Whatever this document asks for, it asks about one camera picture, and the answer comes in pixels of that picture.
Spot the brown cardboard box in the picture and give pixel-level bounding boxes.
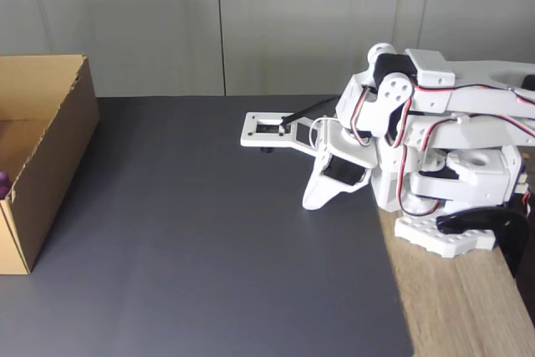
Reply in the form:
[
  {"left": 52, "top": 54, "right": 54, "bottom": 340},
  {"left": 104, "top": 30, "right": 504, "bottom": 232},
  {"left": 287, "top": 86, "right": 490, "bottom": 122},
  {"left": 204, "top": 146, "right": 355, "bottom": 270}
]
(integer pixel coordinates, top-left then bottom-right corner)
[{"left": 0, "top": 54, "right": 101, "bottom": 276}]

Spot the black table clamp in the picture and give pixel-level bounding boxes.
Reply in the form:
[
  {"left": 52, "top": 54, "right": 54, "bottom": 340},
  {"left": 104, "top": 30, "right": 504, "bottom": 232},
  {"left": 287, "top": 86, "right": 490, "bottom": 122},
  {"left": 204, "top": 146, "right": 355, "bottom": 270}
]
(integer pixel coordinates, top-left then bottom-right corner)
[{"left": 436, "top": 203, "right": 531, "bottom": 279}]

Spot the dark grey table mat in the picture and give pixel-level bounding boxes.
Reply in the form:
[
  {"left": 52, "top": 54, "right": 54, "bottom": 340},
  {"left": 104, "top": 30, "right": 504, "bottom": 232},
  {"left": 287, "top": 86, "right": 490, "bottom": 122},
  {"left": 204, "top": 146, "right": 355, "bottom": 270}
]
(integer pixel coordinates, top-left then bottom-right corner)
[{"left": 0, "top": 95, "right": 415, "bottom": 357}]

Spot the red white black servo wire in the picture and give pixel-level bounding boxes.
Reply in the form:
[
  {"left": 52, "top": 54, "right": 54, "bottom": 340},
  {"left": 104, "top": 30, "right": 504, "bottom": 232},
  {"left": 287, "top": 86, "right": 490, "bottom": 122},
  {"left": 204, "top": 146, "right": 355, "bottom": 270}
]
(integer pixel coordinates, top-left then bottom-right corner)
[
  {"left": 395, "top": 116, "right": 535, "bottom": 215},
  {"left": 390, "top": 82, "right": 535, "bottom": 150},
  {"left": 349, "top": 84, "right": 375, "bottom": 145}
]

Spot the thin white cable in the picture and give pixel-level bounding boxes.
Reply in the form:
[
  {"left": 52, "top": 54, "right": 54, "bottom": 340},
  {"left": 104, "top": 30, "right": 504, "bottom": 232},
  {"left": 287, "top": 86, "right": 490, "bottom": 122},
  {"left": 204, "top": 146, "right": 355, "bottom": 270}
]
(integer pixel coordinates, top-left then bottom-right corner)
[{"left": 308, "top": 116, "right": 338, "bottom": 150}]

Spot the black camera cable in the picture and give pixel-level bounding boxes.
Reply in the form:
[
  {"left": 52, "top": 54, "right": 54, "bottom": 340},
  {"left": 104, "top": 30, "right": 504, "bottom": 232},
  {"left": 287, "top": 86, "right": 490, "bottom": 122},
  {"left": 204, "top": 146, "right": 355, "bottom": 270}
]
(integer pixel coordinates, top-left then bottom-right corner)
[{"left": 280, "top": 96, "right": 339, "bottom": 127}]

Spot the wrist camera on white plate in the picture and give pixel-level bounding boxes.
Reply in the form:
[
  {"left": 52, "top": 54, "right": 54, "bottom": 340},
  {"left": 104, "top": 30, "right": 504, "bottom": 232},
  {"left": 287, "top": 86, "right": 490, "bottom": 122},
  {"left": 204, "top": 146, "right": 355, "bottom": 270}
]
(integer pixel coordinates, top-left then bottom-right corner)
[{"left": 239, "top": 110, "right": 325, "bottom": 156}]

